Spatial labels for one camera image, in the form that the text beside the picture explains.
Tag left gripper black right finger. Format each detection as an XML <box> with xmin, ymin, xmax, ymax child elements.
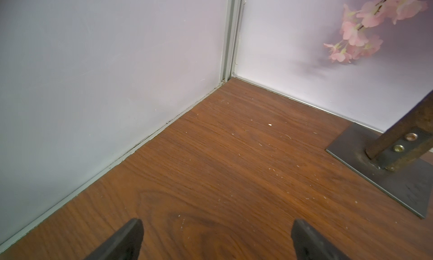
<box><xmin>291</xmin><ymin>219</ymin><xmax>350</xmax><ymax>260</ymax></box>

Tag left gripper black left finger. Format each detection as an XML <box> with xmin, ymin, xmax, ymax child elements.
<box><xmin>85</xmin><ymin>218</ymin><xmax>144</xmax><ymax>260</ymax></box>

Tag pink cherry blossom tree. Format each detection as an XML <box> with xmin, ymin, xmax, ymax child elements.
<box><xmin>322</xmin><ymin>0</ymin><xmax>433</xmax><ymax>220</ymax></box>

